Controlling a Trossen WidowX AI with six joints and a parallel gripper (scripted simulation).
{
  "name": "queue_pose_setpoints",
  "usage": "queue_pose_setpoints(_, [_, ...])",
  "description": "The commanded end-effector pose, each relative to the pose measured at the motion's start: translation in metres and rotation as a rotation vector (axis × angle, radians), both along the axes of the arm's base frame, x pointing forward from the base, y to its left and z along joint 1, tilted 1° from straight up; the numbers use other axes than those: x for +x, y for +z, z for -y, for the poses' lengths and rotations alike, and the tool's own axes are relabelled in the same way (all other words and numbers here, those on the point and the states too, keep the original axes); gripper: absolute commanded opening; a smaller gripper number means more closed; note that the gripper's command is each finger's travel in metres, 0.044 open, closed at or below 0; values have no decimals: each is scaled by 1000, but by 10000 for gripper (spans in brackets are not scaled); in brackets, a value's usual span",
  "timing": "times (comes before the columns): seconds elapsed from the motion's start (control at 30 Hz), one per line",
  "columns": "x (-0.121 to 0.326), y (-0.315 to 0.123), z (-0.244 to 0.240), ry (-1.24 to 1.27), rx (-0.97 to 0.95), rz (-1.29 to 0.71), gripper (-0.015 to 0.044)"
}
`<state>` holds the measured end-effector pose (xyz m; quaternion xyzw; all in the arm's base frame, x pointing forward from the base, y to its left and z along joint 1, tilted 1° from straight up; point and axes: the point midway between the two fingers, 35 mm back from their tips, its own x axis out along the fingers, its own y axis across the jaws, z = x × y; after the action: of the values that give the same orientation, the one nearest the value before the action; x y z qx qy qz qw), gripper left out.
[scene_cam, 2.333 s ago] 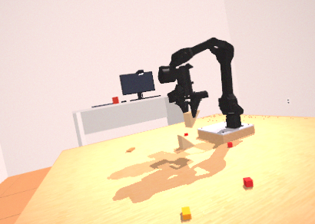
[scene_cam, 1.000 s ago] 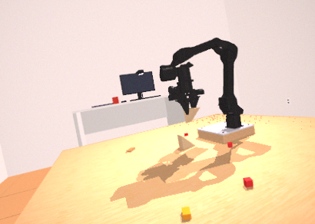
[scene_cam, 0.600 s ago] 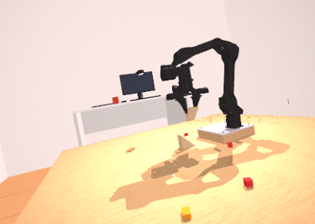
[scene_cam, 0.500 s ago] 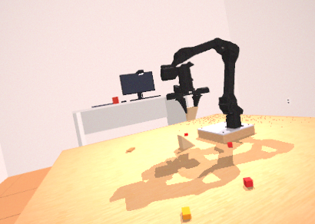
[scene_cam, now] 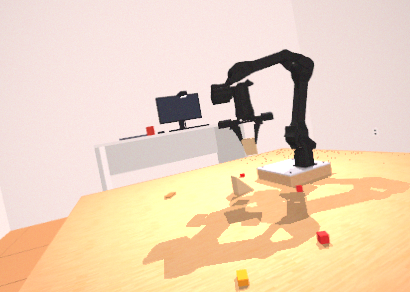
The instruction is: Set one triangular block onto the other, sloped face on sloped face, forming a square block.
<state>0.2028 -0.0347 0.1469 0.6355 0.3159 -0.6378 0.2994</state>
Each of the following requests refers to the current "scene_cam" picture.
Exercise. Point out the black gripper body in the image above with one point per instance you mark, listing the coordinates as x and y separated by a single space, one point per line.
244 110

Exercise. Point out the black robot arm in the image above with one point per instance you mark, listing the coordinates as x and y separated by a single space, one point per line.
301 68

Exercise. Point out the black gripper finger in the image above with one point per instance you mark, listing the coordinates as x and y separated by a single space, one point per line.
256 131
237 131

